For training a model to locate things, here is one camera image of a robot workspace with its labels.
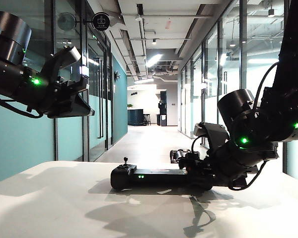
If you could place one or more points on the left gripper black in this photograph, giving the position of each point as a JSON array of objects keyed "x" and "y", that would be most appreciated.
[{"x": 52, "y": 94}]

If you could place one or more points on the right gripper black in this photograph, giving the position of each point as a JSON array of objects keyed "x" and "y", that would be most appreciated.
[{"x": 228, "y": 163}]

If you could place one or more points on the black remote control with joysticks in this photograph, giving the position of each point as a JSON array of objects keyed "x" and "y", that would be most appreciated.
[{"x": 151, "y": 177}]

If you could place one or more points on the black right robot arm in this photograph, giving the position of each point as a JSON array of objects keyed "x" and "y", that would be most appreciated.
[{"x": 288, "y": 74}]

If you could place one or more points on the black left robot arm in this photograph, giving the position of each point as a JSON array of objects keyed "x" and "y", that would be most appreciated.
[{"x": 12, "y": 32}]

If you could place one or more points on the black quadruped robot dog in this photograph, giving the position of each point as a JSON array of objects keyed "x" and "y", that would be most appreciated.
[{"x": 180, "y": 155}]

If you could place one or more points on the small lit door display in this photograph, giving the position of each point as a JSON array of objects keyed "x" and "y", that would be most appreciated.
[{"x": 85, "y": 72}]

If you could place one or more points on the small green potted plant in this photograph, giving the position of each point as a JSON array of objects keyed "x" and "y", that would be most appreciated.
[{"x": 129, "y": 106}]

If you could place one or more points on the dark bar counter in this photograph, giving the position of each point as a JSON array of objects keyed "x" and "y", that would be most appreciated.
[{"x": 135, "y": 117}]

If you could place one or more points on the dark wooden bar stool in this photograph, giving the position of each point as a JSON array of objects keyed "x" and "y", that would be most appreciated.
[{"x": 147, "y": 119}]

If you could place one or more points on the tall black kiosk machine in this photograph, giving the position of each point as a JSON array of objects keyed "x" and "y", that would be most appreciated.
[{"x": 163, "y": 106}]

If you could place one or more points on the round black hanging sign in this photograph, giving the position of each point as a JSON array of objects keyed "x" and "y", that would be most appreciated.
[{"x": 101, "y": 21}]

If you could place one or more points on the long bright ceiling light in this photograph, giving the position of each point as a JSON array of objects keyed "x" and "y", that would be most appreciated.
[{"x": 153, "y": 60}]

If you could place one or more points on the black ceiling spot light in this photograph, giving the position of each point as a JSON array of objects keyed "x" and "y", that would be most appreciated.
[{"x": 154, "y": 41}]

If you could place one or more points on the black pendant ceiling lamp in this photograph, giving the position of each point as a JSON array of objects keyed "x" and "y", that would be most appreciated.
[{"x": 271, "y": 12}]

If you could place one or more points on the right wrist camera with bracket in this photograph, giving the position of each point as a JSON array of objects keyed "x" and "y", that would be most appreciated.
[{"x": 213, "y": 131}]

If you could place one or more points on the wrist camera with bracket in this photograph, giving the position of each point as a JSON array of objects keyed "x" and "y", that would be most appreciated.
[
  {"x": 213, "y": 131},
  {"x": 69, "y": 55}
]

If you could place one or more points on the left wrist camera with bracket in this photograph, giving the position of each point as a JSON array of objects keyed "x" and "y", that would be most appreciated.
[{"x": 69, "y": 55}]

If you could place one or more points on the black wall lamp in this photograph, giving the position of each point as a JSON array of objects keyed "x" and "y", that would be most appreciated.
[{"x": 117, "y": 76}]

